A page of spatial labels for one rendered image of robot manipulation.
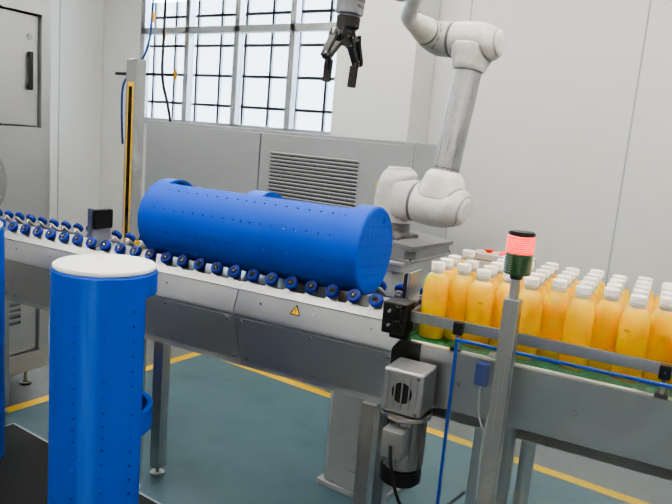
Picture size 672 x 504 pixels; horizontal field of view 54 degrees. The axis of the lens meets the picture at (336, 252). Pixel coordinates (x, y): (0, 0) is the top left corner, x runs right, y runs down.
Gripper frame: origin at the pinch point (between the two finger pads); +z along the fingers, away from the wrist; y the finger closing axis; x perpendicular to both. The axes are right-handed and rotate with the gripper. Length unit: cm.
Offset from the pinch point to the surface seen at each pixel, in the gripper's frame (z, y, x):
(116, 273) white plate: 60, -71, 10
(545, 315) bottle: 55, -4, -82
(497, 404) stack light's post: 73, -29, -82
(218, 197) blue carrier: 44, -18, 30
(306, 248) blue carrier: 52, -17, -9
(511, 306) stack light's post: 49, -29, -81
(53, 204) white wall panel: 135, 192, 482
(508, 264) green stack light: 39, -30, -79
